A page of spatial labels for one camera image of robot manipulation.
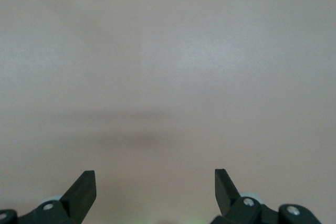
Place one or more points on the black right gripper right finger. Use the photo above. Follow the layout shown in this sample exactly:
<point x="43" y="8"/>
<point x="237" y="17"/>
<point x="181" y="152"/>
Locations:
<point x="228" y="197"/>

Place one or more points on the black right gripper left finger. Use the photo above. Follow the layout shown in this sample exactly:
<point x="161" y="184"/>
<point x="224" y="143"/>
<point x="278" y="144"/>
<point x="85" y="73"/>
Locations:
<point x="76" y="197"/>

